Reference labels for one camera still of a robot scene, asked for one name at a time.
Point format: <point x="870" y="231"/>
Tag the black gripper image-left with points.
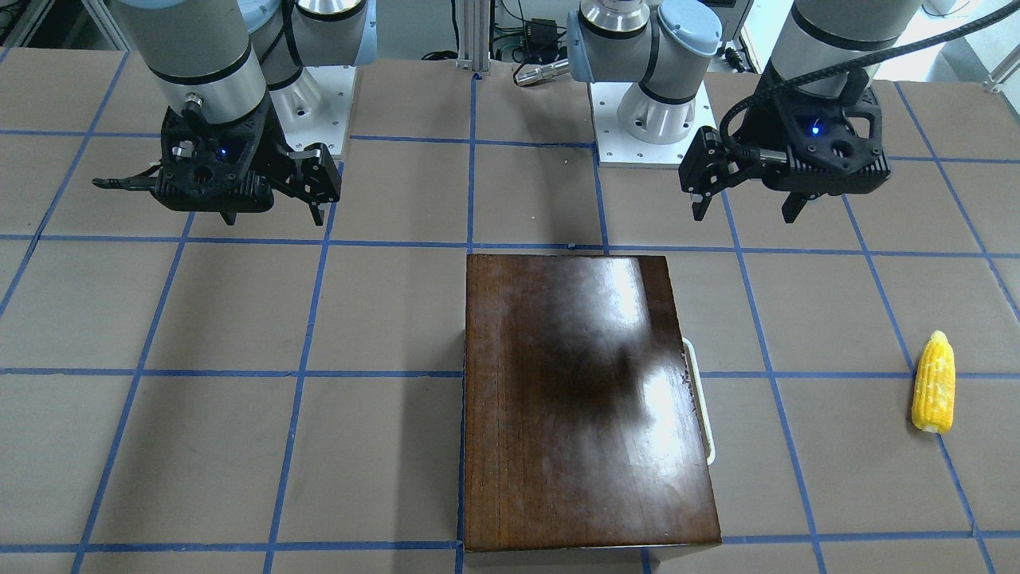
<point x="315" y="172"/>

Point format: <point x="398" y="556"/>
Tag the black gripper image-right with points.
<point x="763" y="129"/>

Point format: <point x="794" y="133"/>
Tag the white drawer handle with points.
<point x="699" y="399"/>

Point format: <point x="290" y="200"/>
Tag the yellow corn cob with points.
<point x="933" y="406"/>

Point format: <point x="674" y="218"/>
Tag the dark wooden drawer box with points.
<point x="584" y="435"/>

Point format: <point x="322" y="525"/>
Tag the silver metal cylinder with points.
<point x="542" y="73"/>

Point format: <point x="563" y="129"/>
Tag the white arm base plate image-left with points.
<point x="317" y="108"/>

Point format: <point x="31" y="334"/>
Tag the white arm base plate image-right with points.
<point x="633" y="130"/>

